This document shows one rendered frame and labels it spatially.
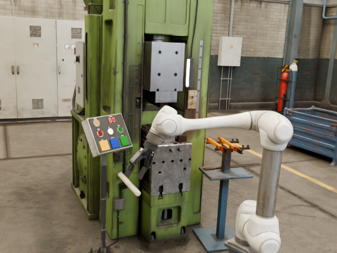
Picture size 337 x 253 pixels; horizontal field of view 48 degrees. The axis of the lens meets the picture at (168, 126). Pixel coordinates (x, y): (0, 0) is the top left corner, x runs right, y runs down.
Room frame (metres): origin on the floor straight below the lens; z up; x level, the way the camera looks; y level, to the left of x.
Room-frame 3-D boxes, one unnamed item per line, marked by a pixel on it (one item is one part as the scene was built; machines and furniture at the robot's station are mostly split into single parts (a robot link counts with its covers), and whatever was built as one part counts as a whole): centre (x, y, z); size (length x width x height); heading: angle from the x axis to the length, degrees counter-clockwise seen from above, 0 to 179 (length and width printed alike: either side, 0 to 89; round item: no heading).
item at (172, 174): (3.38, 0.07, 0.69); 0.56 x 0.38 x 0.45; 25
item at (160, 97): (3.35, 0.12, 1.32); 0.42 x 0.20 x 0.10; 25
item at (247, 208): (2.08, -0.51, 0.77); 0.18 x 0.16 x 0.22; 8
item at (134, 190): (2.93, 0.30, 0.62); 0.44 x 0.05 x 0.05; 25
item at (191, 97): (3.41, -0.20, 1.27); 0.09 x 0.02 x 0.17; 115
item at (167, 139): (3.35, 0.12, 0.96); 0.42 x 0.20 x 0.09; 25
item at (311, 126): (6.34, -2.64, 0.36); 1.20 x 0.80 x 0.72; 30
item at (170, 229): (3.38, 0.07, 0.23); 0.55 x 0.37 x 0.47; 25
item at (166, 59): (3.36, 0.08, 1.57); 0.42 x 0.39 x 0.40; 25
